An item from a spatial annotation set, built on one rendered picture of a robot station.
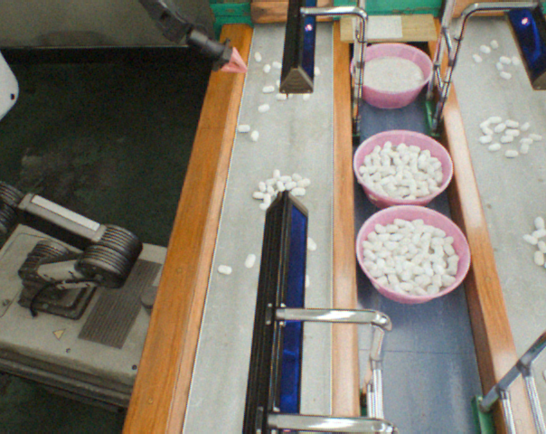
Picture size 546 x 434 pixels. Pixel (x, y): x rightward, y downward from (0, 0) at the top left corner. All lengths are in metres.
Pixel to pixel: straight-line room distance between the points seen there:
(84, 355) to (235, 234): 0.57
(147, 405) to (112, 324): 0.50
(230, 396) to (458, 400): 0.49
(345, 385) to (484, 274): 0.42
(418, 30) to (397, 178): 0.67
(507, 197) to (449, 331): 0.40
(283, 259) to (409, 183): 0.68
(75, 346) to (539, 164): 1.41
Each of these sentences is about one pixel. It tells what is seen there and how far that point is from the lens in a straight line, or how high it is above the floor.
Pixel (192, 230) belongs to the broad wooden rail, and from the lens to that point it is 1.27.
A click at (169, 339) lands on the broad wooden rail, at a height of 0.76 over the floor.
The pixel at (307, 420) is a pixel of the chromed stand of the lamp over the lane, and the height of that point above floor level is 1.12.
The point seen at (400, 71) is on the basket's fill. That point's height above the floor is 0.74.
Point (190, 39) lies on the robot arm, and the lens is 1.51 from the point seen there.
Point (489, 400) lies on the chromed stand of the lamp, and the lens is 1.07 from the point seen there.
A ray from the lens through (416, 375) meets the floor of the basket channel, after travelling 1.17.
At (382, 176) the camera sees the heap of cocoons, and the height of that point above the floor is 0.72.
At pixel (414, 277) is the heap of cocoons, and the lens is 1.22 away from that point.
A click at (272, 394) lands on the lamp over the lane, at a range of 0.68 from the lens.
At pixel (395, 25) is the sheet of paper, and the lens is 1.89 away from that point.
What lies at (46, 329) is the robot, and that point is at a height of 0.47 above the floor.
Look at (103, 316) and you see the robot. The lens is 1.56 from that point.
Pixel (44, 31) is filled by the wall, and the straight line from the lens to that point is 3.45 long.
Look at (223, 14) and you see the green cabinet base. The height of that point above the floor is 0.80.
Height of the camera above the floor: 1.76
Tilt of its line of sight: 53 degrees down
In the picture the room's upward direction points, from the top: 8 degrees counter-clockwise
